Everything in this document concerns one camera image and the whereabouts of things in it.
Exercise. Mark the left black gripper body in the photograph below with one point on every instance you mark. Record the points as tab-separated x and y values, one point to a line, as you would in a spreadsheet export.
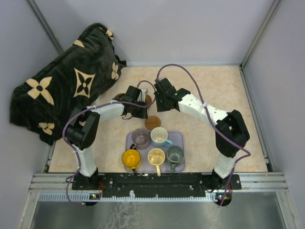
138	110

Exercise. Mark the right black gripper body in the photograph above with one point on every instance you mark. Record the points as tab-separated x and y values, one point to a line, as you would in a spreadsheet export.
159	104

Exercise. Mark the dark brown grooved coaster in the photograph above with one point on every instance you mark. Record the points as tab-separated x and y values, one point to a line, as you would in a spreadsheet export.
118	96

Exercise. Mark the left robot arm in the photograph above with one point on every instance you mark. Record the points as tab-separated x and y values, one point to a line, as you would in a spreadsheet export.
81	128

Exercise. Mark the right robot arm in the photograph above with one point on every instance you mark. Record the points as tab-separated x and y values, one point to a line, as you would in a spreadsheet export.
231	134

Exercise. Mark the transparent purple cup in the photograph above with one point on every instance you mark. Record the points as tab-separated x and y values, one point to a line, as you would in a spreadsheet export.
140	139

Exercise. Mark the cream and blue mug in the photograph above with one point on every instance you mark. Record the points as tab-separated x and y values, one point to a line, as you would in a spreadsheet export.
159	137

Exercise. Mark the lavender plastic tray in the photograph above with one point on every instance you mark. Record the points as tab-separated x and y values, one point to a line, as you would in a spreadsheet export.
146	167

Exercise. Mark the grey green mug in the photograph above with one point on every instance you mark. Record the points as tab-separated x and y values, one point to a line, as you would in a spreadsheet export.
175	157

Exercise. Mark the black floral plush blanket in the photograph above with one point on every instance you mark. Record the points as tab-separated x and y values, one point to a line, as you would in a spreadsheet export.
43	104

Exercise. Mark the yellow transparent mug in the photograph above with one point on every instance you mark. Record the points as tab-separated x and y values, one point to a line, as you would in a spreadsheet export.
131	160

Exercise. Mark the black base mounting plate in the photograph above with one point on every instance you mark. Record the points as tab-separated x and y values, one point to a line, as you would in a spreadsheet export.
149	185

